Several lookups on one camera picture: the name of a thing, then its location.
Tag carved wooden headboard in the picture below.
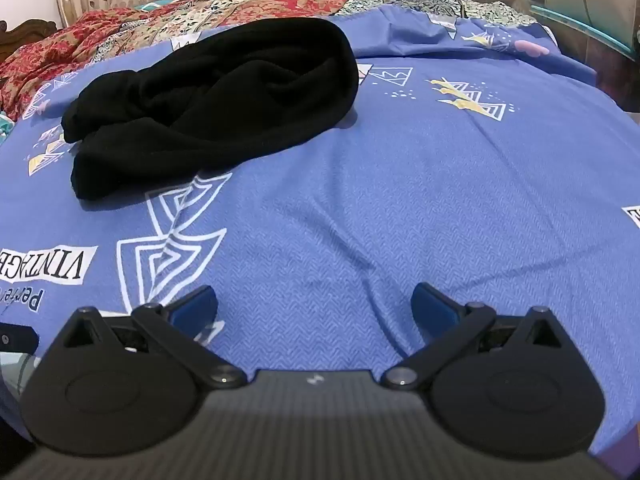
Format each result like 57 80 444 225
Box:
0 18 62 68

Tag teal-rimmed glass table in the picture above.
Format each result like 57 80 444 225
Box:
451 0 640 113

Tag red patterned patchwork blanket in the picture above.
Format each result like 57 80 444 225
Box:
0 0 537 122

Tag black pants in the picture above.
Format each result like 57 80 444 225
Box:
61 17 359 202

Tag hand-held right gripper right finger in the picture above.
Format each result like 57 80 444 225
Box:
382 282 576 391

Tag blue printed bedsheet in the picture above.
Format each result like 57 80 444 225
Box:
0 2 640 431

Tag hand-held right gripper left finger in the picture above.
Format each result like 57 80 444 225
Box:
53 284 249 391

